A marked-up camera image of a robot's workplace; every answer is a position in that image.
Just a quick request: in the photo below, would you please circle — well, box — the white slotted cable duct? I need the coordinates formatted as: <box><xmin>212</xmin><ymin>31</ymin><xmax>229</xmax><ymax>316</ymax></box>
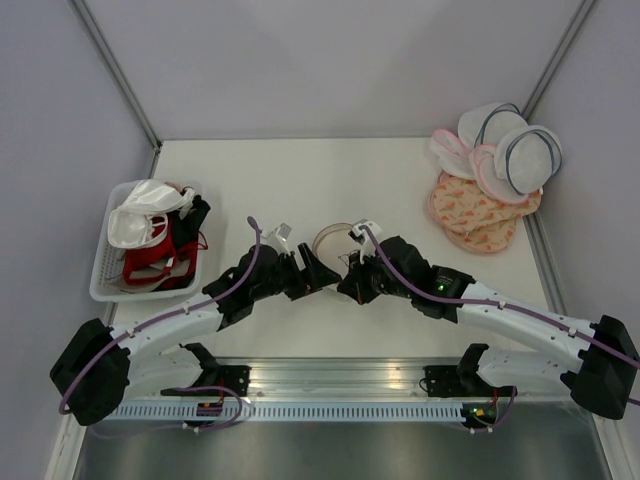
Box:
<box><xmin>106</xmin><ymin>400</ymin><xmax>464</xmax><ymax>423</ymax></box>

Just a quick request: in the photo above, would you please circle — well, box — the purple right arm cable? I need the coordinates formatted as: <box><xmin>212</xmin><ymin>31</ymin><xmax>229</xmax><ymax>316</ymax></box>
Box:
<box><xmin>367</xmin><ymin>227</ymin><xmax>640</xmax><ymax>374</ymax></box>

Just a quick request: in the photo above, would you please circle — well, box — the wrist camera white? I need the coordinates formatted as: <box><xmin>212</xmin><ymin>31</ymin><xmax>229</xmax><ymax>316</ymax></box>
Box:
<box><xmin>265</xmin><ymin>223</ymin><xmax>292</xmax><ymax>255</ymax></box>
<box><xmin>349</xmin><ymin>219</ymin><xmax>382</xmax><ymax>264</ymax></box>

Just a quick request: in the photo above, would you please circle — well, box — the right side aluminium rail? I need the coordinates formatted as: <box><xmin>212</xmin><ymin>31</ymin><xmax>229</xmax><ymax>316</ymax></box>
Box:
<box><xmin>524</xmin><ymin>213</ymin><xmax>567</xmax><ymax>315</ymax></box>

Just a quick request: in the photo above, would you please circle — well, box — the white pink-trim mesh bag right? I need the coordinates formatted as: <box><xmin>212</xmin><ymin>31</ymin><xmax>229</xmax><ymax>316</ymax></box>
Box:
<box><xmin>469</xmin><ymin>144</ymin><xmax>529</xmax><ymax>205</ymax></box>

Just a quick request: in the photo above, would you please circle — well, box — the white blue-trim mesh bag rear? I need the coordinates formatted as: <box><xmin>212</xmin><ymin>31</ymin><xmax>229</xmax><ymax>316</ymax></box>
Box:
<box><xmin>458</xmin><ymin>102</ymin><xmax>528</xmax><ymax>149</ymax></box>

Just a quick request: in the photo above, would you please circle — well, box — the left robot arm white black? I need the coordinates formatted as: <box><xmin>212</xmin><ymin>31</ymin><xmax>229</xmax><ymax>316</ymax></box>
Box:
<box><xmin>49</xmin><ymin>244</ymin><xmax>341</xmax><ymax>426</ymax></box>

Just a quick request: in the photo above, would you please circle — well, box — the white pink-trim mesh bag left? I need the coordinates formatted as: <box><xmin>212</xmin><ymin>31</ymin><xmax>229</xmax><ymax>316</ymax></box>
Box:
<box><xmin>429</xmin><ymin>129</ymin><xmax>475</xmax><ymax>180</ymax></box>

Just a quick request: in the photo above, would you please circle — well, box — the white pink-trim mesh bag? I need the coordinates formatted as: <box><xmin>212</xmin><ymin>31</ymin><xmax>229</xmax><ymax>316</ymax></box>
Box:
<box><xmin>429</xmin><ymin>129</ymin><xmax>475</xmax><ymax>180</ymax></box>
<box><xmin>469</xmin><ymin>144</ymin><xmax>529</xmax><ymax>205</ymax></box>

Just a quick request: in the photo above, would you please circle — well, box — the round beige mesh laundry bag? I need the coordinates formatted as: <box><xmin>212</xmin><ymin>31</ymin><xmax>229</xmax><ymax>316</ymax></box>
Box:
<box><xmin>312</xmin><ymin>223</ymin><xmax>359</xmax><ymax>278</ymax></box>

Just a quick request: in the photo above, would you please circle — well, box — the white blue-trim mesh bag front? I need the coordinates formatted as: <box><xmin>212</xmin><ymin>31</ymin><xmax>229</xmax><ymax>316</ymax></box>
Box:
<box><xmin>494</xmin><ymin>125</ymin><xmax>563</xmax><ymax>195</ymax></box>

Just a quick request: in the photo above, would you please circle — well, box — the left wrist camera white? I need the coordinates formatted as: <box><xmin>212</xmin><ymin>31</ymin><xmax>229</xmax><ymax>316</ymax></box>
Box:
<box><xmin>265</xmin><ymin>223</ymin><xmax>292</xmax><ymax>255</ymax></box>

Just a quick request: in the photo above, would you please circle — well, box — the red bra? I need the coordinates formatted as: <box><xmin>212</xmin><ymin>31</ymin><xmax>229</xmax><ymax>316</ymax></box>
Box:
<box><xmin>122</xmin><ymin>218</ymin><xmax>208</xmax><ymax>291</ymax></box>

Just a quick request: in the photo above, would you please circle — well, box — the left aluminium frame post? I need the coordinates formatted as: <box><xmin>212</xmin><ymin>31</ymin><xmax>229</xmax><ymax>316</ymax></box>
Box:
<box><xmin>68</xmin><ymin>0</ymin><xmax>162</xmax><ymax>153</ymax></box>

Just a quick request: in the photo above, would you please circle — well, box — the black bra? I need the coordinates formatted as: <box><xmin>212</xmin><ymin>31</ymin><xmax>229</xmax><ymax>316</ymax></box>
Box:
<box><xmin>168</xmin><ymin>195</ymin><xmax>211</xmax><ymax>251</ymax></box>

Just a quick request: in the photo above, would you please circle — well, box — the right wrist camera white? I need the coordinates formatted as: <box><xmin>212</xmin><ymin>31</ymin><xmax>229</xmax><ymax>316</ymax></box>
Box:
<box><xmin>349</xmin><ymin>219</ymin><xmax>382</xmax><ymax>264</ymax></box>

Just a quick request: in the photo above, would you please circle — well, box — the aluminium frame post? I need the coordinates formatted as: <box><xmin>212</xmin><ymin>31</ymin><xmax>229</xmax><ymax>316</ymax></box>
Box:
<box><xmin>68</xmin><ymin>0</ymin><xmax>162</xmax><ymax>153</ymax></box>
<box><xmin>521</xmin><ymin>0</ymin><xmax>600</xmax><ymax>121</ymax></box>

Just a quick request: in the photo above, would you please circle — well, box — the white plastic basket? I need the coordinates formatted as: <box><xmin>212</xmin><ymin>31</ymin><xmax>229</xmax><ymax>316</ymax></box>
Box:
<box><xmin>89</xmin><ymin>180</ymin><xmax>204</xmax><ymax>303</ymax></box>

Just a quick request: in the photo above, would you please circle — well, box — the orange floral bag lower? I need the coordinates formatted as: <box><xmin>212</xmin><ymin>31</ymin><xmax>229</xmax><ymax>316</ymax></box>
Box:
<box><xmin>444</xmin><ymin>219</ymin><xmax>517</xmax><ymax>254</ymax></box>

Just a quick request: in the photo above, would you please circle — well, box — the aluminium table edge rail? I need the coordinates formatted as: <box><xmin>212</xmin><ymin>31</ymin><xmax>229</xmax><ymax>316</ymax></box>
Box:
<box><xmin>69</xmin><ymin>357</ymin><xmax>606</xmax><ymax>399</ymax></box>

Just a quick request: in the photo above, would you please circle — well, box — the right aluminium frame post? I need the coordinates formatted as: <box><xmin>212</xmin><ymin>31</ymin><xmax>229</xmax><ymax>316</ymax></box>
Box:
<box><xmin>521</xmin><ymin>0</ymin><xmax>600</xmax><ymax>121</ymax></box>

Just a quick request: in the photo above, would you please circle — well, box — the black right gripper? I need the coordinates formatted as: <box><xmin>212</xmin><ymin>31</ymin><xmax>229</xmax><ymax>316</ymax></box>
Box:
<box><xmin>338</xmin><ymin>245</ymin><xmax>414</xmax><ymax>304</ymax></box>

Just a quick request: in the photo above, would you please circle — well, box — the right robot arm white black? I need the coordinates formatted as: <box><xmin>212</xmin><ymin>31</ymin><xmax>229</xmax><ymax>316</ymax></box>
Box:
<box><xmin>337</xmin><ymin>228</ymin><xmax>639</xmax><ymax>420</ymax></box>

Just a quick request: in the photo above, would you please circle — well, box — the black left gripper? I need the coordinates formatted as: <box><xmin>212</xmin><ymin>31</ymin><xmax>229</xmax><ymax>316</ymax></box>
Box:
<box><xmin>251</xmin><ymin>243</ymin><xmax>341</xmax><ymax>301</ymax></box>

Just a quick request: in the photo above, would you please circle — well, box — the white blue-trim mesh bag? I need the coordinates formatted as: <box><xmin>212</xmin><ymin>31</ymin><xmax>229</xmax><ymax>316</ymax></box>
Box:
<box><xmin>458</xmin><ymin>102</ymin><xmax>528</xmax><ymax>149</ymax></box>
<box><xmin>494</xmin><ymin>125</ymin><xmax>563</xmax><ymax>195</ymax></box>

